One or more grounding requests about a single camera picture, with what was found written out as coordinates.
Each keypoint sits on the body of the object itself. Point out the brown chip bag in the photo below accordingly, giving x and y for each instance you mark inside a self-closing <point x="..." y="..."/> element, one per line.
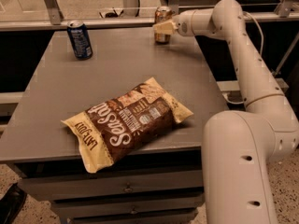
<point x="109" y="131"/>

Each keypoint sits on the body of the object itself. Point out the grey drawer cabinet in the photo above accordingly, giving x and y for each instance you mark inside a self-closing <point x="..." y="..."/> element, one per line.
<point x="157" y="183"/>

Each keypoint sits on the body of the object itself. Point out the blue soda can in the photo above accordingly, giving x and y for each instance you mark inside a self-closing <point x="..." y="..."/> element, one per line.
<point x="80" y="41"/>

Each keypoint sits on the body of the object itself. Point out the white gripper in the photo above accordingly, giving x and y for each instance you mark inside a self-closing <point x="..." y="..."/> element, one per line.
<point x="183" y="23"/>

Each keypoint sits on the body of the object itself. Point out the black white floor object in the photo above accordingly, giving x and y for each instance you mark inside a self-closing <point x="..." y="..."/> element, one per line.
<point x="113" y="14"/>

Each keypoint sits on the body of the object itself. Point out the orange soda can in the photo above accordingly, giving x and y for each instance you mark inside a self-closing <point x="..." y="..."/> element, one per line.
<point x="162" y="27"/>

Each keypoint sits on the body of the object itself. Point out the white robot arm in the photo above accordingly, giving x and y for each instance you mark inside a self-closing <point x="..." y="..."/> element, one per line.
<point x="237" y="145"/>

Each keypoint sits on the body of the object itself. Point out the black shoe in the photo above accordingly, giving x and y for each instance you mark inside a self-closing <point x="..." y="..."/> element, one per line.
<point x="11" y="204"/>

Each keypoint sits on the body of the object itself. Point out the metal railing frame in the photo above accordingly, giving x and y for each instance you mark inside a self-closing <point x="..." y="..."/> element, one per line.
<point x="30" y="15"/>

